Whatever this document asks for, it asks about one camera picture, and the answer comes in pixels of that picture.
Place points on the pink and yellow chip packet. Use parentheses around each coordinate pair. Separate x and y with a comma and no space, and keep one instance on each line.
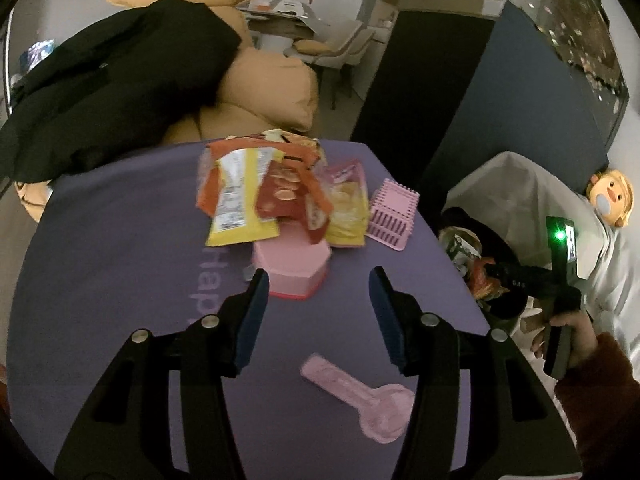
(345,200)

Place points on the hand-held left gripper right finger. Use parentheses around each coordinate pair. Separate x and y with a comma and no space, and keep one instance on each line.
(387,330)

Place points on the cardboard box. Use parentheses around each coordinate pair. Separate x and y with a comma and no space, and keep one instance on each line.
(390,2)

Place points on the shiny patterned bag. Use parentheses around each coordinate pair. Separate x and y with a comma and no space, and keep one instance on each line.
(37,54)

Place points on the yellow and orange snack packet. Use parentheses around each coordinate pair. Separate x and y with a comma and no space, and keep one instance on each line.
(235,200)

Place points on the black jacket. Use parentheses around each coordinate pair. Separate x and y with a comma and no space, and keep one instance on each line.
(100,85)

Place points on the red chip packet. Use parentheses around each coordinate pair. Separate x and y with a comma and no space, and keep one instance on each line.
(282,192)

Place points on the blue partition panel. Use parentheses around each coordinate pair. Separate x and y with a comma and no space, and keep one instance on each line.
(525,85)

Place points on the dining table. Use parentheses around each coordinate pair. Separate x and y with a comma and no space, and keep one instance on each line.
(280,15)

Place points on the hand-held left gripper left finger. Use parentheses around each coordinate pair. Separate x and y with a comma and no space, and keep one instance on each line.
(252,330)

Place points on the pink plastic basket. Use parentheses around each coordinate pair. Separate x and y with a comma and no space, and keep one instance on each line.
(392,210)

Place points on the beige dining chair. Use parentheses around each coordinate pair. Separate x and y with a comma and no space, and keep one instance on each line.
(357,40)
(320,50)

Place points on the black trash bin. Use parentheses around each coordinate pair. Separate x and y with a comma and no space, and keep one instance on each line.
(465,220)

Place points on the person's right hand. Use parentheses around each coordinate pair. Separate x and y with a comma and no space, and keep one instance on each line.
(580,332)

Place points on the orange striped snack packet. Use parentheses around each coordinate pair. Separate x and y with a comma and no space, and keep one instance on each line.
(292,147)

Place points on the pink hexagonal box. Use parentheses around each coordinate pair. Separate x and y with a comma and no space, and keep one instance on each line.
(290,262)

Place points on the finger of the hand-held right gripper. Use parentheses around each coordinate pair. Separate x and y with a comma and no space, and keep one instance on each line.
(510,302)
(505,271)

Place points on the white sofa cover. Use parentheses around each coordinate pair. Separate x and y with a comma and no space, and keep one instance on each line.
(525,195)

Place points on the person's right forearm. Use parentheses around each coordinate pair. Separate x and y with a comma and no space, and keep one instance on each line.
(600,400)

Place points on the pink spoon-shaped packet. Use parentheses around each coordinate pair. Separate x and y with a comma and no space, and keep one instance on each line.
(360,395)

